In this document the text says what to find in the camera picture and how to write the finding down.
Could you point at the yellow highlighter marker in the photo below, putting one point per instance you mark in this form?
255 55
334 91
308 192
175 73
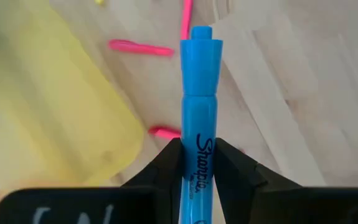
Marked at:
99 2

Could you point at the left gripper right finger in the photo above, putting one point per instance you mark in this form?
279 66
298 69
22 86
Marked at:
247 193

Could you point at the yellow translucent plastic bin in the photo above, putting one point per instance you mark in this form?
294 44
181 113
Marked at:
57 109

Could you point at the pink highlighter marker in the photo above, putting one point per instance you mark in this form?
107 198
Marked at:
141 48
186 18
166 133

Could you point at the blue highlighter marker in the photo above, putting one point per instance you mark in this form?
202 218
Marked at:
199 93

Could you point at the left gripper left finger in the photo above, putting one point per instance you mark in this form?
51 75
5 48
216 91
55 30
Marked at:
160 186

